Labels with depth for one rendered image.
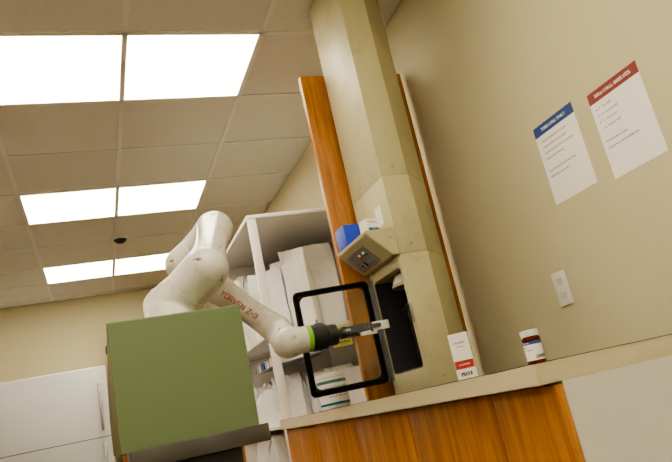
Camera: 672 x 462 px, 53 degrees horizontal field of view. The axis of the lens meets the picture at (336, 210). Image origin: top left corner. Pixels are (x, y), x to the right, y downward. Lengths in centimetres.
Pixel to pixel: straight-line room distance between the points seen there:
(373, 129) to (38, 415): 515
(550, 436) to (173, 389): 87
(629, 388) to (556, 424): 17
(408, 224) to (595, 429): 129
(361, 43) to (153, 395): 161
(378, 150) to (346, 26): 54
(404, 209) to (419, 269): 23
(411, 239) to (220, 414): 104
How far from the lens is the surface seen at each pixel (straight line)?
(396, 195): 249
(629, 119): 210
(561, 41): 232
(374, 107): 261
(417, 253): 245
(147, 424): 172
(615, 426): 141
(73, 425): 702
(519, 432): 148
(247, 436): 169
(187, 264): 189
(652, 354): 149
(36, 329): 784
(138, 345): 173
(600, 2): 221
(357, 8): 283
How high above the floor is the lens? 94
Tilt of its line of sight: 16 degrees up
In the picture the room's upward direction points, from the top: 12 degrees counter-clockwise
